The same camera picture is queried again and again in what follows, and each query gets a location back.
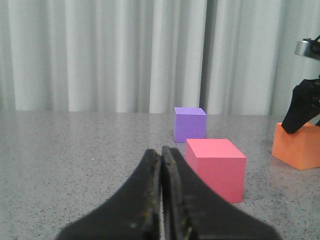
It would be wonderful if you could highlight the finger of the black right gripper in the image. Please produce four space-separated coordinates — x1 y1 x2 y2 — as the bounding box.
281 78 320 134

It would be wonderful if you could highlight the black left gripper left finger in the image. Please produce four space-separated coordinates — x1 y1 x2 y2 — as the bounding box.
56 149 162 240

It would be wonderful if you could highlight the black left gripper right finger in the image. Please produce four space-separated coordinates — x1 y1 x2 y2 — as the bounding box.
161 146 279 240

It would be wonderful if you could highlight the orange foam cube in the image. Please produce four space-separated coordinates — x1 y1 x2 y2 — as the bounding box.
271 122 320 170

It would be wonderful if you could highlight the red foam cube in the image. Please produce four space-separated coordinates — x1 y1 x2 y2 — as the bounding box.
185 138 247 203

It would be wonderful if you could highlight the purple foam cube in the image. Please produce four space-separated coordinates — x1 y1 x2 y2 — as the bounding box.
173 107 207 143

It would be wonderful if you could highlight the grey-green pleated curtain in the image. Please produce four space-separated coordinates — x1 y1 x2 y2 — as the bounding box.
0 0 320 116

